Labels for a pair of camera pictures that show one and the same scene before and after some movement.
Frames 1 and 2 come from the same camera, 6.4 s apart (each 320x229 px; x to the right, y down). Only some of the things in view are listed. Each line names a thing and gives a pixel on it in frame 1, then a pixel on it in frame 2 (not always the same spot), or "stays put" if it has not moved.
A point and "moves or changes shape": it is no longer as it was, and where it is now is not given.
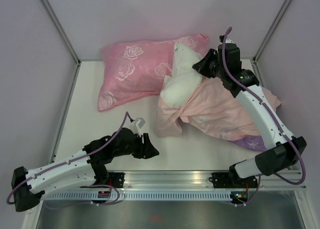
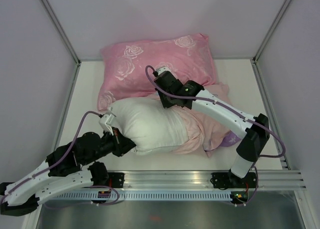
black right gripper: x=202 y=66 → x=166 y=103
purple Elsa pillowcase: x=211 y=107 moves or changes shape
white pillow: x=184 y=78 → x=151 y=126
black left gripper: x=146 y=150 → x=122 y=144
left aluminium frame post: x=51 y=15 stays put
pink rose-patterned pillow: x=131 y=69 stays put
